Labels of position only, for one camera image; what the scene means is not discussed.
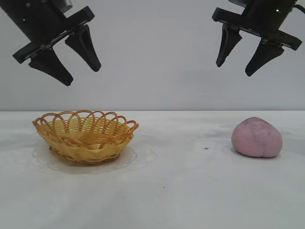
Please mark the yellow woven plastic basket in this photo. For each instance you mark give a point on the yellow woven plastic basket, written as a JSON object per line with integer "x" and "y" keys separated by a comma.
{"x": 95, "y": 149}

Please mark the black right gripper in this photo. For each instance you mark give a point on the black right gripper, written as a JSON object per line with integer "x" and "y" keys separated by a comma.
{"x": 264, "y": 16}

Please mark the pink peach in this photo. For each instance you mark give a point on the pink peach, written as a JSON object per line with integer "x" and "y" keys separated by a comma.
{"x": 255, "y": 140}

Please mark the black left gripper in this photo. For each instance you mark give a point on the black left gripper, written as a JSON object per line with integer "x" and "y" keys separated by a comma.
{"x": 35, "y": 21}

